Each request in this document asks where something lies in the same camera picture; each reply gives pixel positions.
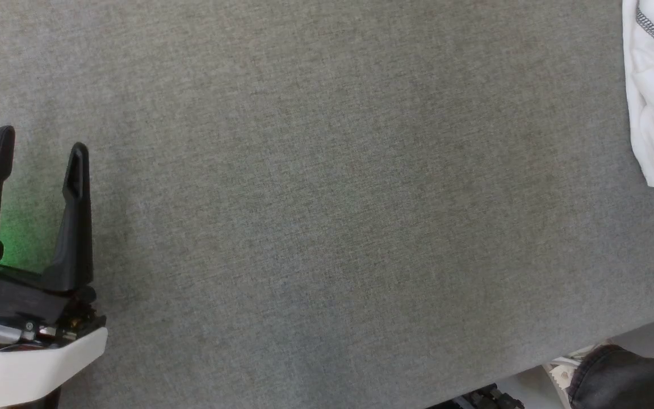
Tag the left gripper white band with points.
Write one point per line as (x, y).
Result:
(15, 363)

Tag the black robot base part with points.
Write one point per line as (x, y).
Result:
(486, 399)

